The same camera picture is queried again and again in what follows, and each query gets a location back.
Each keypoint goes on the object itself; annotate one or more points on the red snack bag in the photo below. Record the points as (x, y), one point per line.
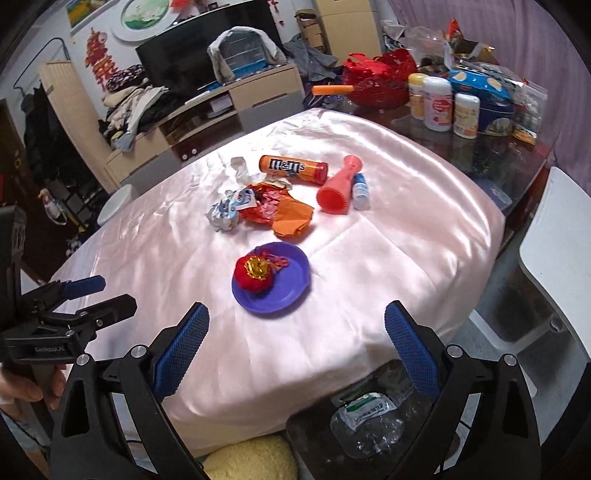
(453, 28)

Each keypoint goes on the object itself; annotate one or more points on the orange snack packet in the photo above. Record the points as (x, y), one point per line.
(524, 135)

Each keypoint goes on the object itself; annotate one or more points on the red shiny bag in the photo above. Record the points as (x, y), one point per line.
(378, 83)

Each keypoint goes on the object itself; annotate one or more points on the purple plastic plate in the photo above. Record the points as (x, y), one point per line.
(288, 290)

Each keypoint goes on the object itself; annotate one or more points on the black television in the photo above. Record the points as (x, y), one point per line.
(175, 60)

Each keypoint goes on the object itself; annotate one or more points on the beige tv stand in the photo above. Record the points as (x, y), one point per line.
(258, 94)

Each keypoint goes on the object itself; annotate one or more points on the white side table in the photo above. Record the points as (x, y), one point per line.
(558, 240)

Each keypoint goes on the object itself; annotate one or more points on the beige cabinet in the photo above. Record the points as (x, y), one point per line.
(69, 106)

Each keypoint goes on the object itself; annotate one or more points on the clear plastic packaging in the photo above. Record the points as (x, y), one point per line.
(369, 415)

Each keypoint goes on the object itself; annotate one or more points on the grey clothing heap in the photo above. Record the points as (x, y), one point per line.
(314, 57)

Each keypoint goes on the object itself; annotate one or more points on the purple curtain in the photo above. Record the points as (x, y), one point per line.
(531, 55)

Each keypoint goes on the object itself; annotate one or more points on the yellow fluffy fabric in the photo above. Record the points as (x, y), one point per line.
(254, 459)

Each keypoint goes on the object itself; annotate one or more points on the cardboard box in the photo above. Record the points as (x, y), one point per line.
(311, 30)

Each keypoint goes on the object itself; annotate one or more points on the framed landscape painting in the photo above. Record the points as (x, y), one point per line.
(83, 11)

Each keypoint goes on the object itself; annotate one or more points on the orange paper sheet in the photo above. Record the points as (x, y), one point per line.
(295, 221)

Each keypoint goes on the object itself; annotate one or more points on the white jar orange label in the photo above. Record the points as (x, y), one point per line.
(466, 115)

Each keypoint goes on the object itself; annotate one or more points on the glass coffee table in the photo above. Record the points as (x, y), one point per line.
(489, 161)

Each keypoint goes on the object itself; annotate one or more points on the silver blue wrapper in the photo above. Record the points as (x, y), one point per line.
(226, 212)

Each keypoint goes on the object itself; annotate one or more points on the beige standing air conditioner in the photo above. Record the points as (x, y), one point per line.
(351, 27)

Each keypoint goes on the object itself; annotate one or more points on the red wall decoration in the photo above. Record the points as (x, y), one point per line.
(99, 60)

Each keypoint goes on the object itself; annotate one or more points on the white jar pink label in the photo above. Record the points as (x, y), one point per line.
(437, 106)

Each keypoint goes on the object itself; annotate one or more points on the red pompom ornament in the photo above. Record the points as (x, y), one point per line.
(251, 274)

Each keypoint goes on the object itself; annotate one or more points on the dark trash bin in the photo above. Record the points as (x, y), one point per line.
(309, 443)

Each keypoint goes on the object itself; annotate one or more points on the pink satin tablecloth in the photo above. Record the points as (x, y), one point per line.
(392, 240)

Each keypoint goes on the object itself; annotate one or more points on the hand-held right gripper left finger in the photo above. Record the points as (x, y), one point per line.
(182, 355)

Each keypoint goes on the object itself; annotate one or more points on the yellow lid jar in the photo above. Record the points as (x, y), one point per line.
(416, 97)

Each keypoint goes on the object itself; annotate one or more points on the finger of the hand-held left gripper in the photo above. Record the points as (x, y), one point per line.
(108, 310)
(83, 285)

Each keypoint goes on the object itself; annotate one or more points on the person's left hand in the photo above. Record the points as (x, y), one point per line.
(25, 390)

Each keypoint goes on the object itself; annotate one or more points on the white round stool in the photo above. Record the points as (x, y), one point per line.
(115, 205)

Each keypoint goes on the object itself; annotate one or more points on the blue snack bag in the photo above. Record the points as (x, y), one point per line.
(480, 85)

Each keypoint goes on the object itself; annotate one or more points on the round wall picture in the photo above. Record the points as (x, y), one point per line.
(143, 18)

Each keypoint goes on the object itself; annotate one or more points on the small blue white bottle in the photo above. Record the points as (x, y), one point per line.
(361, 194)

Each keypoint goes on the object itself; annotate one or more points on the coral plastic cup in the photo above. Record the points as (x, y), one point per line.
(336, 191)

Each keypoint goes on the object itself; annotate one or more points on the orange candy tube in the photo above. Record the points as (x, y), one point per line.
(291, 170)

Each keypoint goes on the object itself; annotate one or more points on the pile of clothes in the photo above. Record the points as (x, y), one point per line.
(134, 106)

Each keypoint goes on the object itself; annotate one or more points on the blue bird cage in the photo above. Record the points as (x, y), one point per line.
(244, 55)

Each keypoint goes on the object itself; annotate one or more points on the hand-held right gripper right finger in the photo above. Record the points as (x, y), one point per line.
(413, 350)

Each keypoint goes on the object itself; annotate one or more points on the red orange wrapper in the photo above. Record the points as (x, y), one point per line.
(265, 203)

